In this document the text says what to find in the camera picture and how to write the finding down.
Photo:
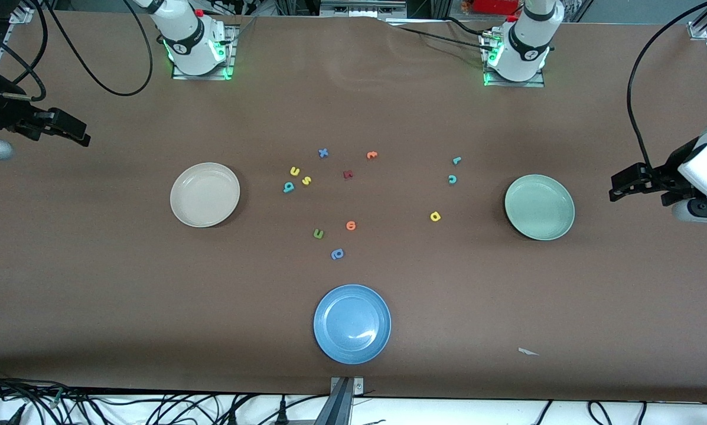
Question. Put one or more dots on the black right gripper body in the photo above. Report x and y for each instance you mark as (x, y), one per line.
(0, 114)

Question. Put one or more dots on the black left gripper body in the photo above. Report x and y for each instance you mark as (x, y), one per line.
(670, 172)

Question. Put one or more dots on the green round plate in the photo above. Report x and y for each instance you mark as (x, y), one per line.
(539, 206)

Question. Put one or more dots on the beige round plate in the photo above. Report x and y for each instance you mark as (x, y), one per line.
(205, 195)

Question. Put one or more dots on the white tape scrap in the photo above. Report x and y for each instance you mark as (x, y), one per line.
(525, 352)

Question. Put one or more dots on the red box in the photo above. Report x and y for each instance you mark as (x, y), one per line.
(495, 6)

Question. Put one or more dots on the blue foam letter a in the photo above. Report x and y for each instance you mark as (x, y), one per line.
(334, 255)

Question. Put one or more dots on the blue round plate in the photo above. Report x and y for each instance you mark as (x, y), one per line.
(352, 324)

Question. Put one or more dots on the grey metal box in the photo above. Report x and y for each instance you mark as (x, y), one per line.
(362, 7)

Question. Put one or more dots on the aluminium frame profile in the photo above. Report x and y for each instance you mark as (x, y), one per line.
(21, 15)
(699, 29)

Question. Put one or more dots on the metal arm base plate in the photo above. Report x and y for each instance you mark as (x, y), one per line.
(515, 84)
(199, 77)

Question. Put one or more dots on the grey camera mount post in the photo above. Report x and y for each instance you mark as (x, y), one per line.
(338, 407)

